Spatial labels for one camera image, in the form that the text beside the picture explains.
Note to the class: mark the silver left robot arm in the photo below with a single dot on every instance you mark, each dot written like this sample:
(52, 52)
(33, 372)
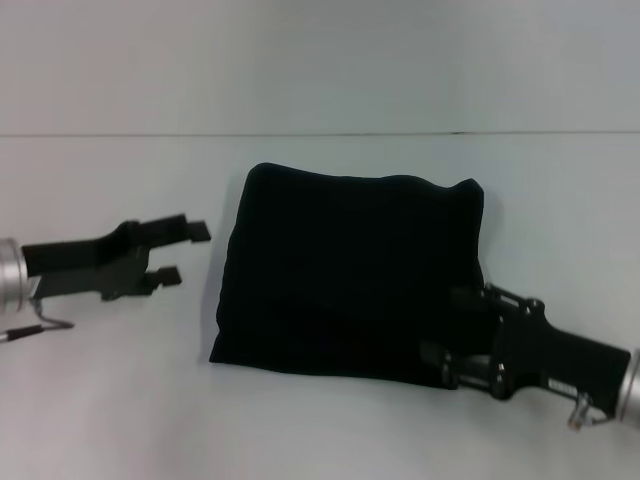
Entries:
(12, 275)

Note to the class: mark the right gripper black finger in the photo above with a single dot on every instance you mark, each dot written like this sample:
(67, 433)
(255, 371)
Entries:
(475, 297)
(450, 360)

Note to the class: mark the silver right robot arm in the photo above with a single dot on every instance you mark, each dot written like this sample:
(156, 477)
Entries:
(629, 390)

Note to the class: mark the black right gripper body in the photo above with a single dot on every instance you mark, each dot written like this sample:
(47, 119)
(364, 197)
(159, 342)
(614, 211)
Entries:
(560, 355)

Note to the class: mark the black t-shirt with FREE print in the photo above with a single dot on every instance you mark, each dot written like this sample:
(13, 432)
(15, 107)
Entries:
(350, 270)

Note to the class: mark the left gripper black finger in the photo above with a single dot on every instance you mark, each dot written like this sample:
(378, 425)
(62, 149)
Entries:
(167, 277)
(197, 232)

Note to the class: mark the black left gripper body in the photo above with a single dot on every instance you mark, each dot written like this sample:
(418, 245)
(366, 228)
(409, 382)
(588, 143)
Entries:
(90, 265)

